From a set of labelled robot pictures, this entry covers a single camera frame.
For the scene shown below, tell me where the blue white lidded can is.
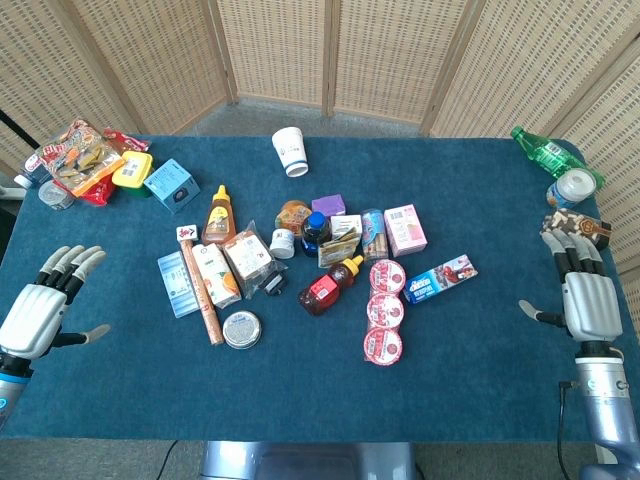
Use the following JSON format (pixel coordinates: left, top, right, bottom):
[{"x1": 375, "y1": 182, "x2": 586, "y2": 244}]
[{"x1": 545, "y1": 168, "x2": 600, "y2": 210}]

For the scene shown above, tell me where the purple box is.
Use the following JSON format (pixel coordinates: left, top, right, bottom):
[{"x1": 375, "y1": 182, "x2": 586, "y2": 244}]
[{"x1": 310, "y1": 193, "x2": 349, "y2": 218}]

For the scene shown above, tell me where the clear plastic packaged food bag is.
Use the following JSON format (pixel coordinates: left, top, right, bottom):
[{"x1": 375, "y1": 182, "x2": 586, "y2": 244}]
[{"x1": 222, "y1": 219, "x2": 290, "y2": 300}]

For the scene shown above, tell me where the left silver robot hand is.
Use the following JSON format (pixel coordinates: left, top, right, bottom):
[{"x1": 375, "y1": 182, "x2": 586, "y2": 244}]
[{"x1": 0, "y1": 244, "x2": 112, "y2": 361}]

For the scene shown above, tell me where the white orange juice carton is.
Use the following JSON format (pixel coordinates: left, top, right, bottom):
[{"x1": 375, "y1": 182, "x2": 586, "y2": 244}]
[{"x1": 191, "y1": 242, "x2": 243, "y2": 309}]

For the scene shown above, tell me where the round silver tin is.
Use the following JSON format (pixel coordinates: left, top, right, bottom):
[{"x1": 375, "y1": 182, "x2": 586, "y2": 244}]
[{"x1": 221, "y1": 309, "x2": 263, "y2": 350}]

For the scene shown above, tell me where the honey bottle orange cap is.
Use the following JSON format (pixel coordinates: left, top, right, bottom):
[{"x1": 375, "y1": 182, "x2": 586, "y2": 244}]
[{"x1": 201, "y1": 184, "x2": 238, "y2": 246}]

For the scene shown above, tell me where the small black object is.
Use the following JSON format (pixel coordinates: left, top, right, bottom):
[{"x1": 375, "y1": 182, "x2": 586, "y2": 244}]
[{"x1": 259, "y1": 272, "x2": 289, "y2": 299}]

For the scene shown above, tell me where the light blue cardboard box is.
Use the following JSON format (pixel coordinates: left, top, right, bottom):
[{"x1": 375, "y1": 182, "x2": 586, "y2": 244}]
[{"x1": 143, "y1": 158, "x2": 201, "y2": 215}]

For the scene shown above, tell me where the clear orange snack bag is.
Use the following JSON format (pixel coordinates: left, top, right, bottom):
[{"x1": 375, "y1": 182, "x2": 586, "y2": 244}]
[{"x1": 34, "y1": 118, "x2": 126, "y2": 198}]

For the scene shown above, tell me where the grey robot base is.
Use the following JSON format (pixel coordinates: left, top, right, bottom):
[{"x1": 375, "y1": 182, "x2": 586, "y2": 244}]
[{"x1": 199, "y1": 440, "x2": 419, "y2": 480}]

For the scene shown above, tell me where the white paper cup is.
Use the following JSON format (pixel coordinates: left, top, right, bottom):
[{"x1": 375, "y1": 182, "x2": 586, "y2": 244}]
[{"x1": 271, "y1": 126, "x2": 310, "y2": 179}]

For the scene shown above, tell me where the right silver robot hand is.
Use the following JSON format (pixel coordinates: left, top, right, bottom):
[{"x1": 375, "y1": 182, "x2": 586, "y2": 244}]
[{"x1": 518, "y1": 230, "x2": 625, "y2": 347}]

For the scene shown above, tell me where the long brown tube pack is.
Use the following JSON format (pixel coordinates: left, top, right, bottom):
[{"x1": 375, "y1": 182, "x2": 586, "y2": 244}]
[{"x1": 180, "y1": 238, "x2": 225, "y2": 347}]

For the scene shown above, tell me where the black cable with plug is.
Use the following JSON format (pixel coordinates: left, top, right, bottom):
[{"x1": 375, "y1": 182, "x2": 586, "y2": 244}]
[{"x1": 555, "y1": 380, "x2": 581, "y2": 480}]

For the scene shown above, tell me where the blue felt table cloth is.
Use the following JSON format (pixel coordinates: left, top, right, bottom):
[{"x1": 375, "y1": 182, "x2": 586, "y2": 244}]
[{"x1": 0, "y1": 133, "x2": 640, "y2": 444}]

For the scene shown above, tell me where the bamboo folding screen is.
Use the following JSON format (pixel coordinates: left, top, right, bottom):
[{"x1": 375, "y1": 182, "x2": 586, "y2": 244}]
[{"x1": 0, "y1": 0, "x2": 640, "y2": 274}]

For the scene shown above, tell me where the silver can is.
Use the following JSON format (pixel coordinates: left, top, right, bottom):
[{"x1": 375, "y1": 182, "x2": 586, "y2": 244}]
[{"x1": 37, "y1": 179, "x2": 76, "y2": 211}]

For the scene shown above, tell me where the blue toothpaste box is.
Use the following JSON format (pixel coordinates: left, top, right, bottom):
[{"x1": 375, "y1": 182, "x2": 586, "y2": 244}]
[{"x1": 402, "y1": 253, "x2": 479, "y2": 305}]

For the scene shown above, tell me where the pink white box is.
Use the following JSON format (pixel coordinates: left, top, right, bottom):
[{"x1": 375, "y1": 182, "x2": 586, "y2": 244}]
[{"x1": 383, "y1": 202, "x2": 429, "y2": 258}]

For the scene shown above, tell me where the yellow lidded green box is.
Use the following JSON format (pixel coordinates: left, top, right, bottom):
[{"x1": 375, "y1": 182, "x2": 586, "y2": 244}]
[{"x1": 111, "y1": 150, "x2": 154, "y2": 199}]

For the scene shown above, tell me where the dark bottle blue cap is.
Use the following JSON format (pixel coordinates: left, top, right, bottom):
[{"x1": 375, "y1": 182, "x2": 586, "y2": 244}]
[{"x1": 299, "y1": 210, "x2": 333, "y2": 259}]

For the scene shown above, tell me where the olive green tea pack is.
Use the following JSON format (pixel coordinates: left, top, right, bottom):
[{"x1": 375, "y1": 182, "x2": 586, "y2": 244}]
[{"x1": 317, "y1": 230, "x2": 362, "y2": 269}]

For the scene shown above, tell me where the brown snack packet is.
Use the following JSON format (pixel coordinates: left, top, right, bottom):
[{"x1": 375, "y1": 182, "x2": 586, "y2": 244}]
[{"x1": 539, "y1": 208, "x2": 613, "y2": 251}]

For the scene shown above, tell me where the flat light blue pack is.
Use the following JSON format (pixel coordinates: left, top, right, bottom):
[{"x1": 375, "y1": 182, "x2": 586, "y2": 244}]
[{"x1": 156, "y1": 250, "x2": 201, "y2": 319}]

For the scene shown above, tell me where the thin black floor cable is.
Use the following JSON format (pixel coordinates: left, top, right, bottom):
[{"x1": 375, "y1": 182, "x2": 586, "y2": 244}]
[{"x1": 158, "y1": 439, "x2": 179, "y2": 480}]

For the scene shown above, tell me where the small white jar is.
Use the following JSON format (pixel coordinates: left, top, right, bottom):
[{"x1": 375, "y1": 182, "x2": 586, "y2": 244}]
[{"x1": 269, "y1": 228, "x2": 297, "y2": 260}]

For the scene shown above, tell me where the bear honey bottle red label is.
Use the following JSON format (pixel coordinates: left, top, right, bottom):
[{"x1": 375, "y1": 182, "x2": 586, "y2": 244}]
[{"x1": 298, "y1": 254, "x2": 365, "y2": 317}]

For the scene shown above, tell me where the green plastic bottle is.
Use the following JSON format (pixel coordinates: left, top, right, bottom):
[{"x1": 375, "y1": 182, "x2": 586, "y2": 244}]
[{"x1": 510, "y1": 125, "x2": 605, "y2": 187}]

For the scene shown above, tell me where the orange jelly cup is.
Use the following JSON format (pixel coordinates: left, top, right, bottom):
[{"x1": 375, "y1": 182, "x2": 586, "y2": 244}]
[{"x1": 275, "y1": 199, "x2": 314, "y2": 238}]

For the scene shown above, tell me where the blue white milk bottle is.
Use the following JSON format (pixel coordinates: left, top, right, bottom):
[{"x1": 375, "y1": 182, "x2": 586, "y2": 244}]
[{"x1": 13, "y1": 152, "x2": 51, "y2": 190}]

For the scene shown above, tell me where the small white green carton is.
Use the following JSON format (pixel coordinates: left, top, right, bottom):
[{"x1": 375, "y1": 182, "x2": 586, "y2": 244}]
[{"x1": 329, "y1": 214, "x2": 364, "y2": 241}]

